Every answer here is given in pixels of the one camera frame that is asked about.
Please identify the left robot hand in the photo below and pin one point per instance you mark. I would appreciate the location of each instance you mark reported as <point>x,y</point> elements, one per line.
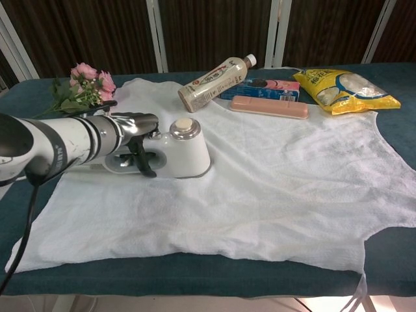
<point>136,125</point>

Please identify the white steam iron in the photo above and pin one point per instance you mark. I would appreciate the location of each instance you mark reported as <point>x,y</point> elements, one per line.
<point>188,152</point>

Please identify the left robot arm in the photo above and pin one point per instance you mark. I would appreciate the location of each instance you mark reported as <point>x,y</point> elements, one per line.
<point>65,143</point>

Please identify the pink rose bouquet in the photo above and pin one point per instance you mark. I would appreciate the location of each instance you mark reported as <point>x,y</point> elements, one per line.
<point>94,86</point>

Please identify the milk tea plastic bottle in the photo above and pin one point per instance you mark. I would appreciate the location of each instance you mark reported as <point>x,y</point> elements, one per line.
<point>211,86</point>

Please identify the dark brown curtain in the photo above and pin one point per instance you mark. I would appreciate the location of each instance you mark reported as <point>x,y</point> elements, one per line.
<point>211,29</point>

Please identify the blue cookie box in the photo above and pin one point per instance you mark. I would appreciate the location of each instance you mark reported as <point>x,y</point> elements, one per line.
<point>260,89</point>

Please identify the pink oblong plastic case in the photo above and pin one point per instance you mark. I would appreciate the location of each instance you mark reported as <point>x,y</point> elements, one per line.
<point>269,107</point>

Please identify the teal table cover cloth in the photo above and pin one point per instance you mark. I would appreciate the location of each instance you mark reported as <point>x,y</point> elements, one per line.
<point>195,276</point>

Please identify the yellow marshmallow bag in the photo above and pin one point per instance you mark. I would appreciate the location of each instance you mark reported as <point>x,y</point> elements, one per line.
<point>344,89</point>

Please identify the white metal frame post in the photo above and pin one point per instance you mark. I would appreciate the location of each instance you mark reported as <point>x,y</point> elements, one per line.
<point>16,42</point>
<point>157,35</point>
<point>378,32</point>
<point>278,32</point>

